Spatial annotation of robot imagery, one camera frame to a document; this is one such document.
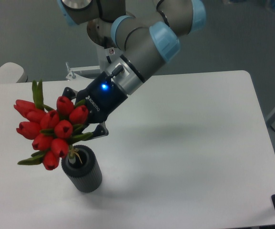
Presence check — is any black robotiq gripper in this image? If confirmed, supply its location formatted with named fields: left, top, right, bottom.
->
left=62, top=72, right=128, bottom=140

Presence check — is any red tulip bouquet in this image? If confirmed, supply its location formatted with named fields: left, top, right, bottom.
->
left=14, top=81, right=93, bottom=170

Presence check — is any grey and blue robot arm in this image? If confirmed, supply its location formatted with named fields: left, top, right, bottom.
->
left=58, top=0, right=206, bottom=141

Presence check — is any dark grey ribbed vase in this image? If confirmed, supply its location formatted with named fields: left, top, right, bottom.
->
left=61, top=145, right=102, bottom=193

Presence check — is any white chair armrest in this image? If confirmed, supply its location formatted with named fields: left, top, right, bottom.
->
left=0, top=62, right=28, bottom=84

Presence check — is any white pedestal base frame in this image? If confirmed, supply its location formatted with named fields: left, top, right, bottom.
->
left=65, top=62, right=102, bottom=81

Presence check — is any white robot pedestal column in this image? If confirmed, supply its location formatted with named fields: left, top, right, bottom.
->
left=86, top=19, right=128, bottom=78

